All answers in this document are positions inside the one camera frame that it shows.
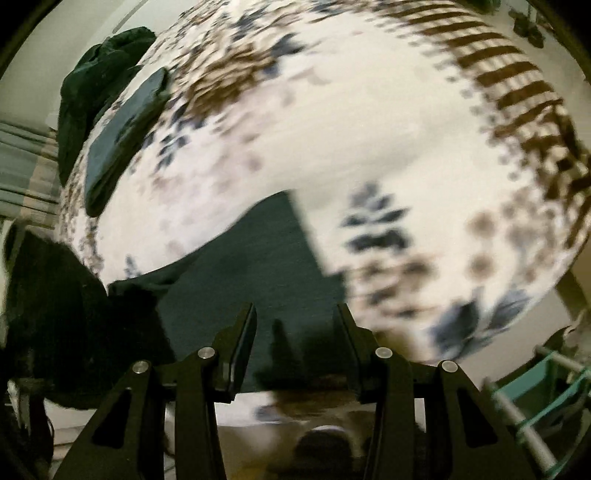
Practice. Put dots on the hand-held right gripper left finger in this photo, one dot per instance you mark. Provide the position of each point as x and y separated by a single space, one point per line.
240 356

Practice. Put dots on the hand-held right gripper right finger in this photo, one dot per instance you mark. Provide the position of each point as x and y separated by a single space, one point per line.
353 356

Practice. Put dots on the dark green pants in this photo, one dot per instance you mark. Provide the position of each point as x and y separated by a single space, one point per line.
263 258

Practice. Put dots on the black cloth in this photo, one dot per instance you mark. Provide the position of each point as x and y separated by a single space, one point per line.
55 300

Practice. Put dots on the teal and white rack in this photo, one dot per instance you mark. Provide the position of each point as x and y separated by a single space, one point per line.
551 359

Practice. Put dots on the floral printed bedsheet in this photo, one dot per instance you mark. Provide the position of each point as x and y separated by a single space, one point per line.
369 138

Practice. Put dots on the folded dark grey cloth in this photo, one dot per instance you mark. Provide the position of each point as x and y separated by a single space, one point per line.
121 138

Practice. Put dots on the striped curtain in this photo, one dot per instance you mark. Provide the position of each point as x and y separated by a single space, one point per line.
23 161

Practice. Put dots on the dark green cloth heap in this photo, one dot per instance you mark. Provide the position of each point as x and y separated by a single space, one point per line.
92 83

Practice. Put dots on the small dark object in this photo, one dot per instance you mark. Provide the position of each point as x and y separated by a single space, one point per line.
524 25

